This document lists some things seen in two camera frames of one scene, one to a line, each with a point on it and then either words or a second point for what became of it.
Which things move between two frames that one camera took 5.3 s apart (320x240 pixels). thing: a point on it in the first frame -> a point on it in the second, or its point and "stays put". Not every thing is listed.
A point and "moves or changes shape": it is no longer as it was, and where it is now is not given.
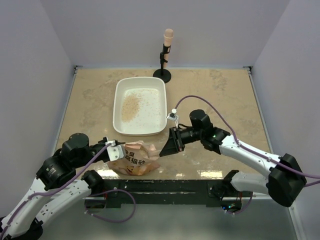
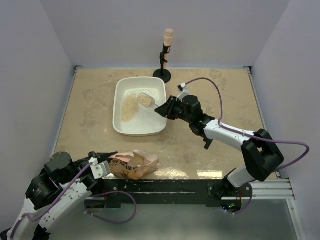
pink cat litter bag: (141, 159) moves or changes shape
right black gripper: (174, 144) -> (167, 109)
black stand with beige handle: (163, 72) stays put
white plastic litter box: (140, 106) stays put
